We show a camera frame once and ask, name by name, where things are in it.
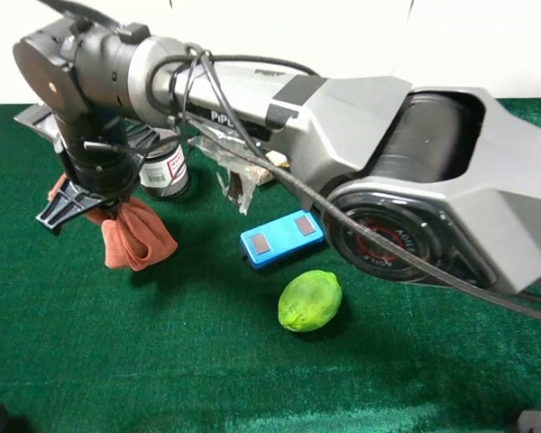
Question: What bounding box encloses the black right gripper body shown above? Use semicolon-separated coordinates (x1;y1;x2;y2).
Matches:
14;103;176;233

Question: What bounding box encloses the orange-brown cloth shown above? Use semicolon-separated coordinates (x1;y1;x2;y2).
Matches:
47;173;179;272

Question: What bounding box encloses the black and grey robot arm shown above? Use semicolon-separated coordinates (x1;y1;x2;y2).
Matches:
13;1;541;295

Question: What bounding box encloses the black mesh pen cup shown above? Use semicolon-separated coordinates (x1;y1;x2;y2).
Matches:
140;128;189;200

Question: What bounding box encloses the blue box with magnets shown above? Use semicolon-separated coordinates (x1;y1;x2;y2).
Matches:
239;210;325;269

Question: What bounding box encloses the green felt table cover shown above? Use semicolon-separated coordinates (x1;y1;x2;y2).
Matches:
0;105;541;432

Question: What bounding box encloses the green lime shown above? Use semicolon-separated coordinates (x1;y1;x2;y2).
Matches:
278;270;343;332

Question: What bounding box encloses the black braided cable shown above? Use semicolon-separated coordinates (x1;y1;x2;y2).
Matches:
146;42;541;328

